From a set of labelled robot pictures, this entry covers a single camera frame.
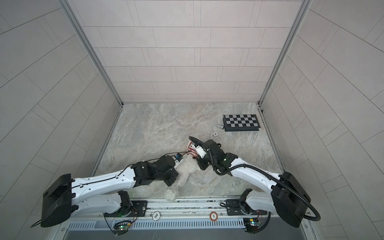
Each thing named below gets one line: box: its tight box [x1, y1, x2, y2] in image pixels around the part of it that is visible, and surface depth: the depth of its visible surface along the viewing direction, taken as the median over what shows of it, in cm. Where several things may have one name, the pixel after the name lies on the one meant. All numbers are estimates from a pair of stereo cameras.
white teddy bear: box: [164, 152, 200, 202], surface depth 76 cm
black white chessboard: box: [222, 114, 261, 132], surface depth 104 cm
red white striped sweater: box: [188, 141, 200, 159], surface depth 81 cm
